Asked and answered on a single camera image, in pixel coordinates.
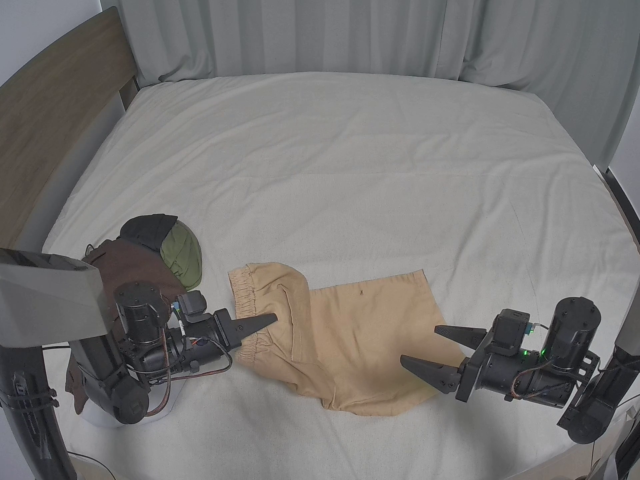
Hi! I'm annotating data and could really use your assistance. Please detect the tan shorts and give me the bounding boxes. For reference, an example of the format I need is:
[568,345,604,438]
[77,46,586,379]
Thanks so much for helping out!
[227,263,463,417]

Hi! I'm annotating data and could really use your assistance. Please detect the black cable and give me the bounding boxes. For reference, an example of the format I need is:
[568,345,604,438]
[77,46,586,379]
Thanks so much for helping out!
[67,449,123,480]

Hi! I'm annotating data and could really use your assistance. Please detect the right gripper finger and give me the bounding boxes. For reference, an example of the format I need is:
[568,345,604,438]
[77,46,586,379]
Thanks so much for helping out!
[434,324,488,353]
[400,354,461,394]

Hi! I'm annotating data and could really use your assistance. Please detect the olive green garment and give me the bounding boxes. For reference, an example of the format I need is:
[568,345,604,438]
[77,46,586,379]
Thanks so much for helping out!
[160,219,203,291]

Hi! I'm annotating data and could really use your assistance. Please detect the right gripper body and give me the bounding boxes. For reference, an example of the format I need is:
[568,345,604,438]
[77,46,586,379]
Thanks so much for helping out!
[454,336,527,403]

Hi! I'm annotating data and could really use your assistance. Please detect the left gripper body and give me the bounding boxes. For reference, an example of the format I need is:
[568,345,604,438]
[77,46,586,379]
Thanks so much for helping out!
[182,308,246,369]

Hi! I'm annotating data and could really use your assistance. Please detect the brown garment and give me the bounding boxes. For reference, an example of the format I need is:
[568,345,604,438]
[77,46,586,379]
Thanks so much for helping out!
[65,238,192,416]

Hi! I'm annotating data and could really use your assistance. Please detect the black garment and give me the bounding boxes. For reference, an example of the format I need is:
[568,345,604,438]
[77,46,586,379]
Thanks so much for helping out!
[120,213,180,253]

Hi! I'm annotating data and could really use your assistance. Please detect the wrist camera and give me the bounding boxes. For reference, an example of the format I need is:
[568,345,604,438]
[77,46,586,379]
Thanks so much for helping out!
[492,309,532,355]
[176,290,207,326]

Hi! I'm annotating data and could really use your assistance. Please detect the bed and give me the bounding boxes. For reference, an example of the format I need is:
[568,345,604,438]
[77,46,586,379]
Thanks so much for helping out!
[0,5,640,480]

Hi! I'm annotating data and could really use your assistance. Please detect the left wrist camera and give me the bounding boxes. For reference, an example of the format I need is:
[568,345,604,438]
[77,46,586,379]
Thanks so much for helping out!
[176,290,207,326]

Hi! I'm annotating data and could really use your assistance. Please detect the white garment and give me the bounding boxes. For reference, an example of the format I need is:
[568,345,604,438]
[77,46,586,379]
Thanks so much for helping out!
[80,293,193,428]

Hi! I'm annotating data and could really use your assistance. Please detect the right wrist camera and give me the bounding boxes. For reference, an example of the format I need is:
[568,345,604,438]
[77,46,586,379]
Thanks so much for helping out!
[492,309,532,355]

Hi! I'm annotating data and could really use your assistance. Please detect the grey-green curtain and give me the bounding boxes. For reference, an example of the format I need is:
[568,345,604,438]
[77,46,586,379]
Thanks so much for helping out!
[95,0,640,169]

